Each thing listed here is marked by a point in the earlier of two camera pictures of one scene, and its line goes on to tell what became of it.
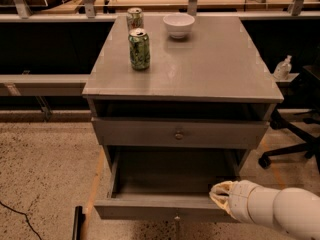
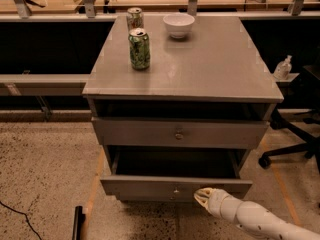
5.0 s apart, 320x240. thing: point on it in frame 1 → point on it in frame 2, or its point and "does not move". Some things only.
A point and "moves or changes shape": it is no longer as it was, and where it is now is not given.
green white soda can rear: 134,18 does not move
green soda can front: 139,46 does not move
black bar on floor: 80,217 does not move
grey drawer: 167,184 moves or changes shape
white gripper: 240,199 → 218,200
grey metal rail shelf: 43,85 does not move
